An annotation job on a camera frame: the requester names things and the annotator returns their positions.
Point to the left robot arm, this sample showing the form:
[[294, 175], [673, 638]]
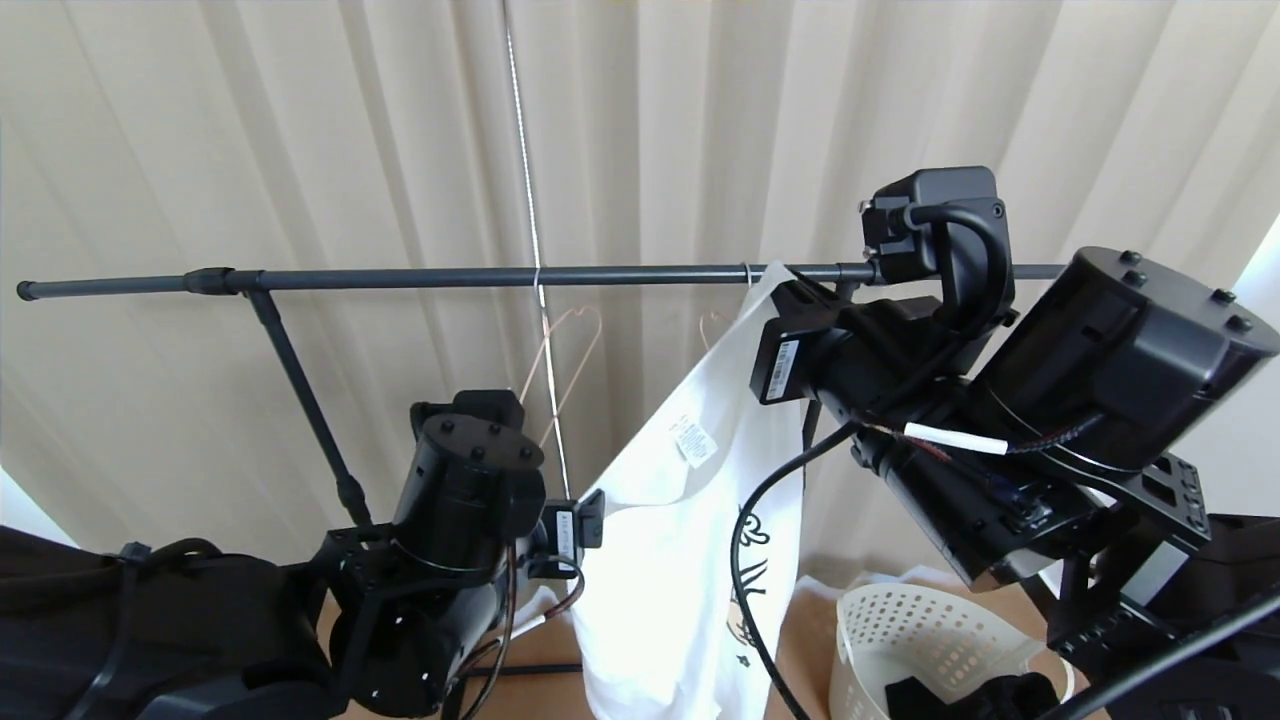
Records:
[[460, 500]]

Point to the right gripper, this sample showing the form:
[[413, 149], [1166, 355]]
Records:
[[880, 350]]

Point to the beige curtain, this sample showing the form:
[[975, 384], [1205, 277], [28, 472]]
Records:
[[250, 130]]

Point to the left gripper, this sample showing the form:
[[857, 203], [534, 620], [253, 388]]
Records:
[[585, 520]]

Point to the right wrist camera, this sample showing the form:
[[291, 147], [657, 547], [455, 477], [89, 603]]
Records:
[[940, 200]]

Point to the white laundry basket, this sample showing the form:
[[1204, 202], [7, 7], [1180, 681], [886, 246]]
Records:
[[900, 630]]

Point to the black garment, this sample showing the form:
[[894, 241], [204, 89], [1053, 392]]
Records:
[[1000, 700]]

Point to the black clothes rack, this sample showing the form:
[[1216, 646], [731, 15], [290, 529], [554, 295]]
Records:
[[400, 278]]

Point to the pink clothes hanger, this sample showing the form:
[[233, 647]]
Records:
[[747, 272], [538, 275]]

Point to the white printed t-shirt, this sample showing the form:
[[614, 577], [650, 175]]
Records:
[[650, 560]]

